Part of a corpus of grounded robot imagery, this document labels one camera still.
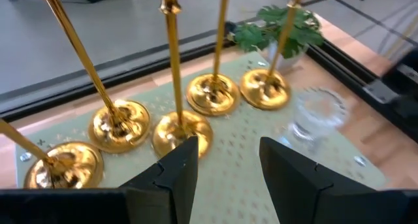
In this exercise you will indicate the clear ribbed glass candle holder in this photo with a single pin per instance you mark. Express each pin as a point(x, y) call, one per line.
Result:
point(315, 113)

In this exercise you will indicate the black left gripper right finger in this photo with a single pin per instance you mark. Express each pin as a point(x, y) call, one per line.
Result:
point(326, 201)

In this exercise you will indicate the gold metal candlestick holder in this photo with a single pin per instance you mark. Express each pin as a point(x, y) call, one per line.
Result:
point(75, 165)
point(170, 129)
point(212, 96)
point(264, 90)
point(121, 129)

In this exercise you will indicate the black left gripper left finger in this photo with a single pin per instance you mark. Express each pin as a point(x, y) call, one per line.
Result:
point(98, 204)

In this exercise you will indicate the green plant in white pot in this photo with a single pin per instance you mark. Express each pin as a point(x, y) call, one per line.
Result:
point(281, 34)

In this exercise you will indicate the green perforated metal riser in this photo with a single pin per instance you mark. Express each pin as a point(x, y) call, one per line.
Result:
point(235, 171)

